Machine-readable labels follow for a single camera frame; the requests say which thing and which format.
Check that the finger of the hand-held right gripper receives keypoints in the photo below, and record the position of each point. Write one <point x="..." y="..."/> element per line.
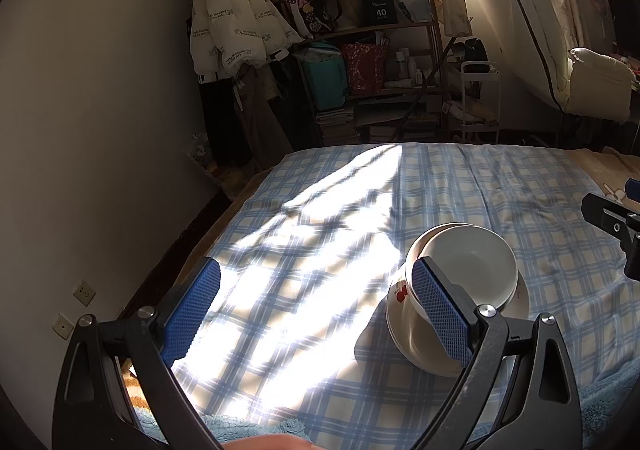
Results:
<point x="602" y="210"/>
<point x="634" y="189"/>

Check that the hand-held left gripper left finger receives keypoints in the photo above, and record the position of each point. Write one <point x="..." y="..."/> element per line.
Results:
<point x="192" y="315"/>

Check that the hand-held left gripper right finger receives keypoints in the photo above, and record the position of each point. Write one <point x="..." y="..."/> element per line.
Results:
<point x="442" y="315"/>

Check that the white cherry print plate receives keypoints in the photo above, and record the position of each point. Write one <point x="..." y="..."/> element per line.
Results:
<point x="425" y="335"/>

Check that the small red patterned bowl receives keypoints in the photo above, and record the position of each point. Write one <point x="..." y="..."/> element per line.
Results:
<point x="465" y="255"/>

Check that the person's left hand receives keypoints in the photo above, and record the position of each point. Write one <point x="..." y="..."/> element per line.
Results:
<point x="270" y="444"/>

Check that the beige blanket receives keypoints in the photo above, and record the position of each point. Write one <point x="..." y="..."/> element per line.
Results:
<point x="600" y="165"/>

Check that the orange patterned cloth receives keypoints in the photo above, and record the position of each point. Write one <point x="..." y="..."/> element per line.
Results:
<point x="134" y="390"/>

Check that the white cushion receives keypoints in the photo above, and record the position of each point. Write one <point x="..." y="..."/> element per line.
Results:
<point x="597" y="85"/>

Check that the blue plaid tablecloth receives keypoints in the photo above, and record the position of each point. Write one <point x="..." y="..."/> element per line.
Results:
<point x="300" y="280"/>

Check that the white trolley cart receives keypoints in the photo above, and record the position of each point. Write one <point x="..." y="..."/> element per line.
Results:
<point x="480" y="125"/>

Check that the clear plastic bag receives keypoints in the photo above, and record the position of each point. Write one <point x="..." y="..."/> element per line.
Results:
<point x="202" y="152"/>

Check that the black hanging trousers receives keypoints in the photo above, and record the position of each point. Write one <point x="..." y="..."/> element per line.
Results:
<point x="220" y="125"/>

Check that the brown hanging garment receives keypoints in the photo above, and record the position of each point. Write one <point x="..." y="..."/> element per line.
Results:
<point x="262" y="125"/>

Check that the small black bag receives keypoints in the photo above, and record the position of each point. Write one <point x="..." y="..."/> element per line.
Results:
<point x="475" y="50"/>

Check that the stack of books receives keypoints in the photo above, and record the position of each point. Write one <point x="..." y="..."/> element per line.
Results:
<point x="335" y="127"/>

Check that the white duvet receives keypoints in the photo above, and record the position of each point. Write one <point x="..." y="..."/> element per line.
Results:
<point x="515" y="5"/>

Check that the white bottle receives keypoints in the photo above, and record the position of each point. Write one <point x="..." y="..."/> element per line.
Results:
<point x="403" y="66"/>

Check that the red bag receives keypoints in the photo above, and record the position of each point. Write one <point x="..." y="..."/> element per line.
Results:
<point x="364" y="70"/>

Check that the teal bag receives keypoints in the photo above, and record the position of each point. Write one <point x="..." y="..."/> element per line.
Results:
<point x="325" y="80"/>

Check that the wooden shelf unit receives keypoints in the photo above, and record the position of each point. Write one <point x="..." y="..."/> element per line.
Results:
<point x="385" y="26"/>

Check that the black box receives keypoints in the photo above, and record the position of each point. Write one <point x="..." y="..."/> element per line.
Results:
<point x="381" y="10"/>

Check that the white puffer jacket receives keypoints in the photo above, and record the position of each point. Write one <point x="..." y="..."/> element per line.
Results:
<point x="235" y="10"/>

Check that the patterned tote bag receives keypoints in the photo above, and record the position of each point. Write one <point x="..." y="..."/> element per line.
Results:
<point x="305" y="10"/>

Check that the wall socket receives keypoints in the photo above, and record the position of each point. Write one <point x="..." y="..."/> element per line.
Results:
<point x="63" y="326"/>
<point x="84" y="293"/>

